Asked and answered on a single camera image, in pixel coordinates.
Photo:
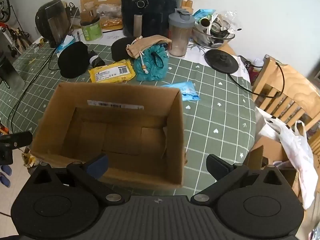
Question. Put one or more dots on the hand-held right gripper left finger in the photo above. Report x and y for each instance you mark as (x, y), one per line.
(100, 163)

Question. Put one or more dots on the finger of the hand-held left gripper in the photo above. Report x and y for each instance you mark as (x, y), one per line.
(17, 140)

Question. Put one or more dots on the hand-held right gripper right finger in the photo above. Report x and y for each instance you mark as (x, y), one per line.
(217, 167)

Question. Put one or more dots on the brown cardboard box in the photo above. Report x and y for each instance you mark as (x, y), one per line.
(120, 135)

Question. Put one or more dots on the blue tissue packet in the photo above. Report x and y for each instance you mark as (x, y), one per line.
(187, 91)

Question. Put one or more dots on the yellow wet wipes pack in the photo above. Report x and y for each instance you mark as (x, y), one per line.
(112, 72)

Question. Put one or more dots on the black cap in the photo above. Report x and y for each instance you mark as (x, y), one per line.
(73, 60)

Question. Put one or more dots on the small black roll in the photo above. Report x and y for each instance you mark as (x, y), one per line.
(96, 59)

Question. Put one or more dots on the teal bath loofah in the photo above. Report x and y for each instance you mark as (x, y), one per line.
(152, 65)

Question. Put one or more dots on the blue slippers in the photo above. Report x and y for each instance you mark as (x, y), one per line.
(5, 177)

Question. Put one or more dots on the cardboard carton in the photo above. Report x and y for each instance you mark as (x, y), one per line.
(270, 152)

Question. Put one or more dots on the white plastic bag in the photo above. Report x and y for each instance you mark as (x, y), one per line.
(297, 150)

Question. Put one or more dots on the bunch of keys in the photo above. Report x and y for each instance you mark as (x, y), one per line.
(37, 46)

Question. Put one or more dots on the red bottle white cap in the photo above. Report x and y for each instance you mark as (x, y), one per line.
(256, 73)

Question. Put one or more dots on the blue white tissue pack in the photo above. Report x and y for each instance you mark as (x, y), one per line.
(63, 46)

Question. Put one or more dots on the black round kettle base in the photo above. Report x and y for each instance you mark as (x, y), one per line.
(221, 61)

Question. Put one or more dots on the black power adapter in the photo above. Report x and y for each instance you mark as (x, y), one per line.
(246, 62)

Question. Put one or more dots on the wooden slatted chair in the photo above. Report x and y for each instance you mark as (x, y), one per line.
(290, 80)

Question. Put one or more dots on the grey pen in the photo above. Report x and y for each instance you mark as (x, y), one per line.
(78, 36)

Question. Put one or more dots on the black electric kettle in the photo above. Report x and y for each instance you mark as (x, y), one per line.
(53, 20)

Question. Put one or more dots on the glass bowl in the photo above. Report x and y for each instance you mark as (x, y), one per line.
(212, 41)

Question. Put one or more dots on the green label jar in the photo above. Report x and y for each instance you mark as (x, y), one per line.
(92, 31)

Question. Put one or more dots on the bicycle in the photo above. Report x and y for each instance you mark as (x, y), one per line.
(3, 7)

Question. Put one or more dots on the grey lid shaker bottle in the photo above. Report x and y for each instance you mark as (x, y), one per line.
(180, 35)

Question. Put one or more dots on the cardboard tube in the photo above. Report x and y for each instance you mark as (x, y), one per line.
(206, 23)

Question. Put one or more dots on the clear bag of snacks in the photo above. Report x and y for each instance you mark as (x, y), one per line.
(110, 15)

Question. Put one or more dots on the crumpled clear plastic bag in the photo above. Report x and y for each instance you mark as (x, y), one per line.
(231, 17)

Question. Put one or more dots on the teal packet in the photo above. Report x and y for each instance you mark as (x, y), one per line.
(203, 13)

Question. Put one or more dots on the black air fryer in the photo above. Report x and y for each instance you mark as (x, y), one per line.
(155, 10)

